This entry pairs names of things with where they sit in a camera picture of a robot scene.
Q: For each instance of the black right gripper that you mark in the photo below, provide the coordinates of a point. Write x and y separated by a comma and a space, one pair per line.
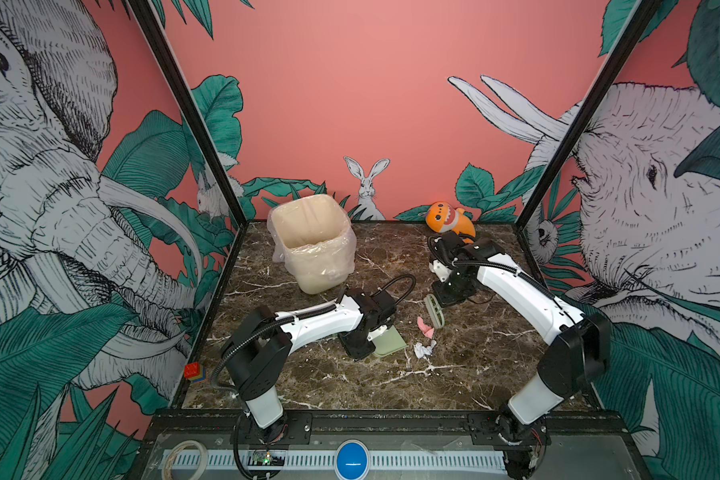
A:
444, 300

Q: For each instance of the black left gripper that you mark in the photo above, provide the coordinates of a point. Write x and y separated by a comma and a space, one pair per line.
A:
357, 354

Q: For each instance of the green plastic dustpan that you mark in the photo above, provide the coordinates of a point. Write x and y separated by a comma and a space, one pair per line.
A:
388, 343

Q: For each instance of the green hand brush white bristles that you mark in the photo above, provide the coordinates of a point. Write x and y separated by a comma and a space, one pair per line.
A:
435, 311

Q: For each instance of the pink paper scrap front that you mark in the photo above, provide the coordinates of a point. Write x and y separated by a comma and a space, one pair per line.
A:
427, 330

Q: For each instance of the white paper front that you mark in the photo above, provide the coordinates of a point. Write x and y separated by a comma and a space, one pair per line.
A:
424, 351

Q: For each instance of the beige bin with plastic liner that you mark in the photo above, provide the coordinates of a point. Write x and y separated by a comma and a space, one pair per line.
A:
314, 240

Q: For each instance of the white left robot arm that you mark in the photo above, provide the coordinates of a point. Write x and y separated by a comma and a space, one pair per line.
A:
254, 356

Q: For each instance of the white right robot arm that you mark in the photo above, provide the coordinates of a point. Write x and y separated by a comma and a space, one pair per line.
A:
578, 342

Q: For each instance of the red toy block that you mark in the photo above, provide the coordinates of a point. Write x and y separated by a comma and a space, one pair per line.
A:
194, 372

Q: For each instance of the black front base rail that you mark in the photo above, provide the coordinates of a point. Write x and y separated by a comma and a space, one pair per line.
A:
303, 427

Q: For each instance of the white slotted cable duct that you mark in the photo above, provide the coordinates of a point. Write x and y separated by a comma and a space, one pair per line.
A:
480, 462

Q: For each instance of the black right corner frame post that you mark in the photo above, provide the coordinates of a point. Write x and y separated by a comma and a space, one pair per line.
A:
629, 36

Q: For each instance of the black corner frame post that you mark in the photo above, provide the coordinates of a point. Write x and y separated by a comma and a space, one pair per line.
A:
145, 15
629, 36

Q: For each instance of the black left corner frame post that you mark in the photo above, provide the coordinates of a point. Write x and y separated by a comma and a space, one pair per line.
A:
145, 15

